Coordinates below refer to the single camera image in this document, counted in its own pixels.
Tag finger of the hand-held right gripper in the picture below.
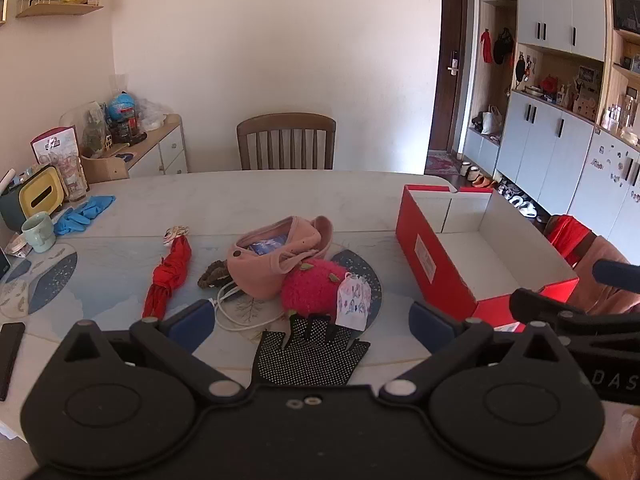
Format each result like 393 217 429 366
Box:
509 287 601 333
592 258 640 294

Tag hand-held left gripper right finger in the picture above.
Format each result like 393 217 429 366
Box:
379 301 571 402

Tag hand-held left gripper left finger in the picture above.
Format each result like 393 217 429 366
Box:
60 300 251 402

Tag brown scrunchie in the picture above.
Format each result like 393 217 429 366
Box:
197 260 231 291

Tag red cloth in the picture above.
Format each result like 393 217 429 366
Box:
545 215 591 267
142 236 193 320

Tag white cardboard box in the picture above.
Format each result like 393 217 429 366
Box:
395 184 581 333

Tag pink fleece bag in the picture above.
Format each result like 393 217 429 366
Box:
226 215 334 301

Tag printed face mask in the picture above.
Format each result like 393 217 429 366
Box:
335 272 373 332

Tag blue tissue pack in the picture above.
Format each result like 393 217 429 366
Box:
248 234 288 256

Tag black dotted glove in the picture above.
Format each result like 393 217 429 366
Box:
249 312 372 388

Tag pink plush fruit toy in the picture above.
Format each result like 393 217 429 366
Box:
280 260 351 318

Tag light blue printed table mat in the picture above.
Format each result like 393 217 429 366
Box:
0 230 551 391

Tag blue rubber glove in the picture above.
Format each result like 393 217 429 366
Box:
70 195 117 221
52 210 93 237

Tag red patterned rug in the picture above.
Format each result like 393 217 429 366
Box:
425 151 466 177

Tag white wooden sideboard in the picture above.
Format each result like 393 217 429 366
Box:
80 114 190 183

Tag green mug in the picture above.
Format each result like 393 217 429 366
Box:
21 211 57 253

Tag patterned drinking glass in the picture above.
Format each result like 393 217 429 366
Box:
59 155 90 204

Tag black phone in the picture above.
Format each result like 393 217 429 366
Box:
0 322 26 402

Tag white tote bag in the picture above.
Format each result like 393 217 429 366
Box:
481 105 503 136

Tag green yellow tissue box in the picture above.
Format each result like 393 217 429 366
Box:
0 164 68 231

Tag brown slatted dining chair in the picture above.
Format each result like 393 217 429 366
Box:
236 113 337 171

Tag clear plastic bag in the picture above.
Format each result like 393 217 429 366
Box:
135 99 168 133

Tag dark wooden door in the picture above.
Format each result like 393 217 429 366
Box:
427 0 471 156

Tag glass dome with plant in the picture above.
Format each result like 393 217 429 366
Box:
80 101 108 158

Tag red white printed package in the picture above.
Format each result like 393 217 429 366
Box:
30 125 80 163

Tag blue globe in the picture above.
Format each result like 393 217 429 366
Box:
107 91 137 123

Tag black hanging bag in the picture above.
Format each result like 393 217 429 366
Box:
493 27 516 66

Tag white cable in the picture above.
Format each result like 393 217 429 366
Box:
212 280 286 332

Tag white red patterned strap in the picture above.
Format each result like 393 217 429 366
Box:
162 225 191 247

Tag white wall cabinet unit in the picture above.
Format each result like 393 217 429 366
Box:
462 0 640 241

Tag wooden wall shelf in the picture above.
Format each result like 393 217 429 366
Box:
15 0 105 19

